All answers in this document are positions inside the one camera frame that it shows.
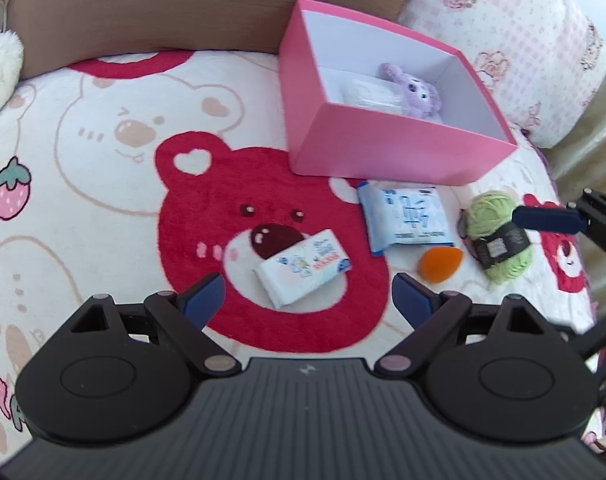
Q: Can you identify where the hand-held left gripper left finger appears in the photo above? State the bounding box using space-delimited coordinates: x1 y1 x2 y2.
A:
70 272 242 378

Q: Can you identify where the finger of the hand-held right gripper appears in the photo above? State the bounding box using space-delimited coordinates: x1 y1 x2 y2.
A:
558 280 606 361
512 187 606 261

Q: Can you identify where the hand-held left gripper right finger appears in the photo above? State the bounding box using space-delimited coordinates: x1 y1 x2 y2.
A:
374 272 556 375

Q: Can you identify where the orange makeup sponge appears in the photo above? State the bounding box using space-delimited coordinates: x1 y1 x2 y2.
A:
419 246 464 283

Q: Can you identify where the green yarn ball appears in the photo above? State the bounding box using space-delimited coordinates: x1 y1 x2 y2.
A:
463 190 535 285

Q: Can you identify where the blue white wipes pack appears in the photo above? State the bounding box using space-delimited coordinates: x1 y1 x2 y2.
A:
357 181 456 257

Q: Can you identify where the small white wet wipes pack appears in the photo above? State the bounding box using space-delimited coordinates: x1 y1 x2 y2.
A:
253 228 355 309

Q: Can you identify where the pink cardboard box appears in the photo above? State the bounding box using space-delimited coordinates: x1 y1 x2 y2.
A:
278 0 518 187

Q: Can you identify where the purple plush toy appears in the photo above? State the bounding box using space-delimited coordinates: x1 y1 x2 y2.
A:
379 62 444 121

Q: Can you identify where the clear floss pick box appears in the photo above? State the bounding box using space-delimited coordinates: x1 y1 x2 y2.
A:
340 77 406 116

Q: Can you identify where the beige cloth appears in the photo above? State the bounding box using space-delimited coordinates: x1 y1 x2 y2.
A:
553 40 606 201

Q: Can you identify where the bear printed blanket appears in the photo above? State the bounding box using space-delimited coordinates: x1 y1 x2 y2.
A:
0 50 604 466

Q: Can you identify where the pink checked pillow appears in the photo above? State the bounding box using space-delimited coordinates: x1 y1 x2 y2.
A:
398 0 606 149

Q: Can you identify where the brown pillow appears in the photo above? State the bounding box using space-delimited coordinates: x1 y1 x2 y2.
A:
6 0 424 81

